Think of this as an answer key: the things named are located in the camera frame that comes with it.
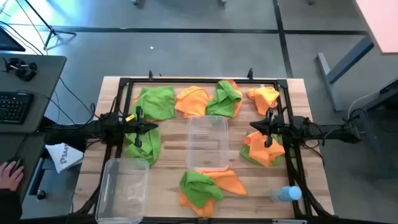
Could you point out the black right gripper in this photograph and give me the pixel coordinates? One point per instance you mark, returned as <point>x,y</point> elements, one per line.
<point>269,138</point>

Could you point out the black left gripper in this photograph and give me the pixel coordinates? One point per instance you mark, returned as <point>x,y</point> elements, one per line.
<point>138,138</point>

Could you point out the clear plastic basket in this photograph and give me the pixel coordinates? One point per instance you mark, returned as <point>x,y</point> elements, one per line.
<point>122,193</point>
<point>207,143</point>

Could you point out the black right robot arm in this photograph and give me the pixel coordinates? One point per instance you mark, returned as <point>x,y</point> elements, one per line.
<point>326,130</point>

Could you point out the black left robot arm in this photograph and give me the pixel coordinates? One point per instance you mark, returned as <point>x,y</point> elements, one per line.
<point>93,129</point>

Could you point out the yellow tape tag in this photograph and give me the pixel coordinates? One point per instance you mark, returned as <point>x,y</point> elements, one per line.
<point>130,118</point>

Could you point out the black table clamp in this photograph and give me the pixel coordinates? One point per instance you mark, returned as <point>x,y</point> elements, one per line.
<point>250,73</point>
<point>150,75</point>

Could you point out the blue-capped water bottle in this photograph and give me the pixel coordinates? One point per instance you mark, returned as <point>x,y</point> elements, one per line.
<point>287,193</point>

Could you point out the white printed bag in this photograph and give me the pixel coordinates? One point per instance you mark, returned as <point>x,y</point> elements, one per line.
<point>66,157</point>

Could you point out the grey table leg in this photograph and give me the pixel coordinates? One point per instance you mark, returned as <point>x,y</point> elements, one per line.
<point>342,67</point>

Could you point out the grey desk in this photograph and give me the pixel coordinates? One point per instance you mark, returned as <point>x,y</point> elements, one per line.
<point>46,81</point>

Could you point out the black caster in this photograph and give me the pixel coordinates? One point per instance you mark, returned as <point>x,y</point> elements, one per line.
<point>40,195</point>

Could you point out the black keyboard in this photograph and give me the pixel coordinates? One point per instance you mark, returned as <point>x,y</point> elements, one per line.
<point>14,107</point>

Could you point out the black tripod stand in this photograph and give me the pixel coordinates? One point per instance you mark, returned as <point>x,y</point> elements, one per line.
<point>49,31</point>

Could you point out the person's hand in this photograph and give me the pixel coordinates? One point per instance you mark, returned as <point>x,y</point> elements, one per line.
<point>11,175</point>

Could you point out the pink table top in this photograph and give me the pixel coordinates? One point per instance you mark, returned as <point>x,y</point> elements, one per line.
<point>379,21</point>

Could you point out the black monitor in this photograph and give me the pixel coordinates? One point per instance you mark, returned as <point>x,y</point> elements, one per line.
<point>9,40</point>

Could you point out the black aluminium table frame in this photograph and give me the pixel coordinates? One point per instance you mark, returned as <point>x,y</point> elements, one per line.
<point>202,81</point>

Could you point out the silver bracket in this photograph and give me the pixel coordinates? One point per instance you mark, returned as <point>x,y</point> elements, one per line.
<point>289,221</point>

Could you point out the dark grey table frame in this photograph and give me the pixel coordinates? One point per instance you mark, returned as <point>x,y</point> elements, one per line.
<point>373,149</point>

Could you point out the black clamp mount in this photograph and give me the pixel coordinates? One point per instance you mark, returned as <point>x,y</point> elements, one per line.
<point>21,69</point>

